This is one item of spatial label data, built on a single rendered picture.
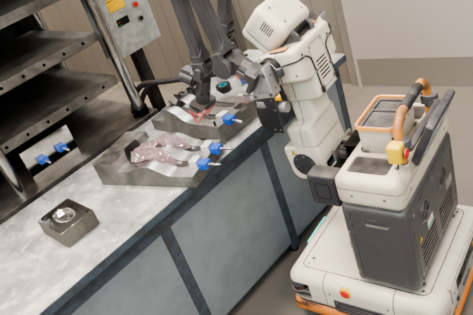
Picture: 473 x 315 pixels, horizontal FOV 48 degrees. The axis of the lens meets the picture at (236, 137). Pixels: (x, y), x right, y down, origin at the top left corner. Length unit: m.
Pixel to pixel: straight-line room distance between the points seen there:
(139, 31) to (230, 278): 1.43
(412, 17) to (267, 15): 2.07
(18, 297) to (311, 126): 1.21
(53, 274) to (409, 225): 1.26
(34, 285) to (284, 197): 1.25
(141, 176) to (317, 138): 0.73
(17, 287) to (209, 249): 0.79
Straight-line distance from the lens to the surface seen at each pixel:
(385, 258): 2.08
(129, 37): 3.03
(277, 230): 2.70
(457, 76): 3.96
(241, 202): 2.45
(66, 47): 2.77
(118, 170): 2.31
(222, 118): 2.31
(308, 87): 1.98
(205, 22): 1.88
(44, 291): 2.02
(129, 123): 2.93
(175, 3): 1.93
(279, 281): 2.75
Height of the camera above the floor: 1.91
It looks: 28 degrees down
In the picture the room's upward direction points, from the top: 19 degrees counter-clockwise
